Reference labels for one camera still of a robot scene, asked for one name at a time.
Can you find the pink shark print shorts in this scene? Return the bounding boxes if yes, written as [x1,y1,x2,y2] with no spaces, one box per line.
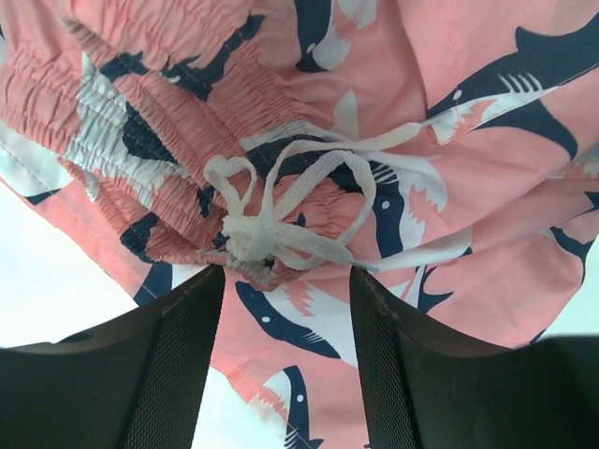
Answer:
[1,1,598,448]

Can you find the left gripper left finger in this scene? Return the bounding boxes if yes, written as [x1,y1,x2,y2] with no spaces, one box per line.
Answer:
[1,267,226,448]

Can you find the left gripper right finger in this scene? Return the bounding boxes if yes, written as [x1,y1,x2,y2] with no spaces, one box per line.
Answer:
[350,268,598,448]

